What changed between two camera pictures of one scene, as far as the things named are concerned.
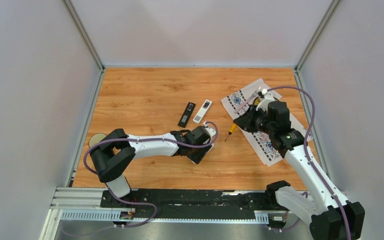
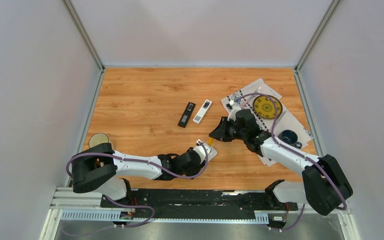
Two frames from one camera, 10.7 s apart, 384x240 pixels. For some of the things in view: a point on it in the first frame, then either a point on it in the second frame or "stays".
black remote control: (186, 114) stays
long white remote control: (202, 112) stays
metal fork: (254, 94) stays
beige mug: (95, 138) stays
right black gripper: (245, 121) to (220, 132)
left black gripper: (197, 158) to (196, 170)
